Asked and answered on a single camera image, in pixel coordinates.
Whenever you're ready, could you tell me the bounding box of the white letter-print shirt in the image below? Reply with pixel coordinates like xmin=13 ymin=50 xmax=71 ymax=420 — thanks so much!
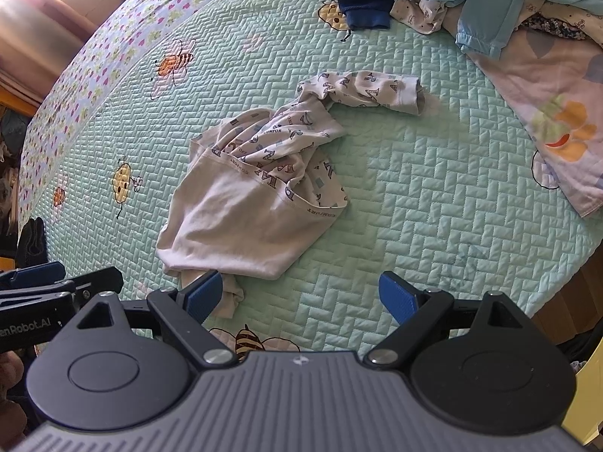
xmin=156 ymin=70 xmax=424 ymax=318

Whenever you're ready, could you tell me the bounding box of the black folded garment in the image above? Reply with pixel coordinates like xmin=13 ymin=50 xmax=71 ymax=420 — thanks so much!
xmin=15 ymin=217 xmax=48 ymax=268

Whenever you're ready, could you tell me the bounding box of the green quilted bee bedspread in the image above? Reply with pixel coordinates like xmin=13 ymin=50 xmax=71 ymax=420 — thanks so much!
xmin=18 ymin=0 xmax=602 ymax=352

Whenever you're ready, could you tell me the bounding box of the pink curtain left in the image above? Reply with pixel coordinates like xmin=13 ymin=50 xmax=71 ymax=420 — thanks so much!
xmin=1 ymin=0 xmax=97 ymax=105

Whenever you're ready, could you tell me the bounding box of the floral pillow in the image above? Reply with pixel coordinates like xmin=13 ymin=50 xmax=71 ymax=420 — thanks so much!
xmin=469 ymin=0 xmax=602 ymax=217

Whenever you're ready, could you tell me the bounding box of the white patterned garment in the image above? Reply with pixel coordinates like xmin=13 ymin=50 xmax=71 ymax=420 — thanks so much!
xmin=389 ymin=0 xmax=450 ymax=36

